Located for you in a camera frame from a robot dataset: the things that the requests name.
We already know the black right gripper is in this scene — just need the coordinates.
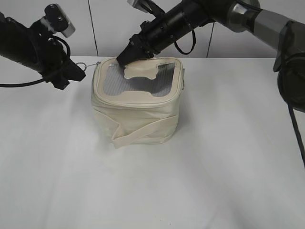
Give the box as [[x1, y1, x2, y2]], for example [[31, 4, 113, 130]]
[[116, 20, 172, 67]]

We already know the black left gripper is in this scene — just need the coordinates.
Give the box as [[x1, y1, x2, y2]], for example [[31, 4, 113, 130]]
[[35, 35, 86, 91]]

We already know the cream zippered bag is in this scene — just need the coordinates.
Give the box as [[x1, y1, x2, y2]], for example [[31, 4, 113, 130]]
[[91, 57, 184, 148]]

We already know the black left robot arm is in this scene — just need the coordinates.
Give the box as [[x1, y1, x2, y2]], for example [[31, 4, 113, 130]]
[[0, 14, 86, 90]]

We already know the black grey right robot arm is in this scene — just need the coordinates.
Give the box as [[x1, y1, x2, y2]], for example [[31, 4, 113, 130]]
[[117, 0, 305, 112]]

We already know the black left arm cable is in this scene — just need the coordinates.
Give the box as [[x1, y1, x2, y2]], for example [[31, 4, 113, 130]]
[[0, 35, 72, 88]]

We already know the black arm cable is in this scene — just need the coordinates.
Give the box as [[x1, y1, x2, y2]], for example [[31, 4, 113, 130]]
[[0, 35, 72, 88], [173, 22, 197, 54]]

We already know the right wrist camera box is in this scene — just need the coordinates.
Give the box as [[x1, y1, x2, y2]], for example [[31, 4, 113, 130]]
[[127, 0, 154, 14]]

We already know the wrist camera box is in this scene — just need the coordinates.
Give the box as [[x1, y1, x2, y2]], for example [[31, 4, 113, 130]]
[[127, 0, 154, 14], [41, 3, 76, 38]]

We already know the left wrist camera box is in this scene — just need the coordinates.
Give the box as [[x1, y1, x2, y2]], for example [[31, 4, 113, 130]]
[[41, 3, 76, 38]]

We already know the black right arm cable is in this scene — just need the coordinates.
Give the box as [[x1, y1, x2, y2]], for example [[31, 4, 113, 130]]
[[173, 22, 197, 54]]

